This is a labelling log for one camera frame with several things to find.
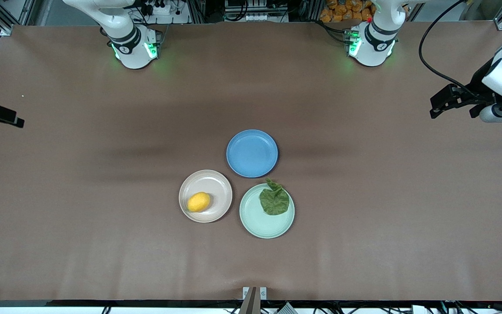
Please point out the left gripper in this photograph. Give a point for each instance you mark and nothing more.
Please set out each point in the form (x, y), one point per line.
(478, 88)

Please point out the green lettuce leaf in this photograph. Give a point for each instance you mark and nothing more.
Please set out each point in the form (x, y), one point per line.
(275, 203)

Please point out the yellow lemon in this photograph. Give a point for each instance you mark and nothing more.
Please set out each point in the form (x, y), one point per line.
(198, 202)

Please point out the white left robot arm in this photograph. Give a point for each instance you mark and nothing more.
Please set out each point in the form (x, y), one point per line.
(375, 43)

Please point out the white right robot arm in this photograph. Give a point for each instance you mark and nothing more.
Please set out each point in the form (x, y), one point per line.
(131, 48)

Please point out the pile of orange fruits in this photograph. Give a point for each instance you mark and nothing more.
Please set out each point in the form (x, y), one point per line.
(342, 11)

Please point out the white power strip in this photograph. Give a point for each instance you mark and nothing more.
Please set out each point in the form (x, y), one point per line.
(160, 8)

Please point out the brown table cover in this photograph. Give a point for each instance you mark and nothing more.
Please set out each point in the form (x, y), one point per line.
(364, 270)

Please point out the blue plate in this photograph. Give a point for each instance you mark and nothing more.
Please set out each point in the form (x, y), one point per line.
(252, 153)

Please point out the white electronics box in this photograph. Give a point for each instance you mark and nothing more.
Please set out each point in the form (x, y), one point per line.
(255, 17)

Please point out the beige pink plate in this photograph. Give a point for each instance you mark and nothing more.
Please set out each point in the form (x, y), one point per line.
(216, 187)

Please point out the pale green plate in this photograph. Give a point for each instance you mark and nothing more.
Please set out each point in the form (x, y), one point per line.
(255, 222)

